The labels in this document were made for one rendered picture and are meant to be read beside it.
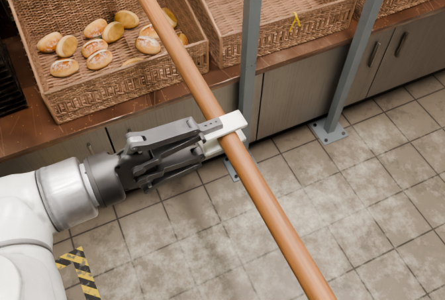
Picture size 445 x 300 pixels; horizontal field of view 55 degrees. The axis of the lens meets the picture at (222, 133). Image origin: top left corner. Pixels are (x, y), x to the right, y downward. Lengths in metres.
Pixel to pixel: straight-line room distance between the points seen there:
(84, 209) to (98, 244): 1.30
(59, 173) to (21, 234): 0.09
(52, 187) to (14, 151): 0.90
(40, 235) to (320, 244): 1.43
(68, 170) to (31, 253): 0.11
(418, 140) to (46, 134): 1.67
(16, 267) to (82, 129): 0.99
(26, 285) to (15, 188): 0.15
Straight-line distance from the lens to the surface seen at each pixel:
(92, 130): 1.46
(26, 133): 1.50
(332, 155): 2.07
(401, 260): 1.93
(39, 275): 0.52
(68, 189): 0.58
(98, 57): 1.57
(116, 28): 1.67
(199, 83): 0.68
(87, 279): 1.84
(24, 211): 0.57
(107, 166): 0.58
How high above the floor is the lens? 1.69
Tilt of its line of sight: 55 degrees down
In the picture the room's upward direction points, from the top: straight up
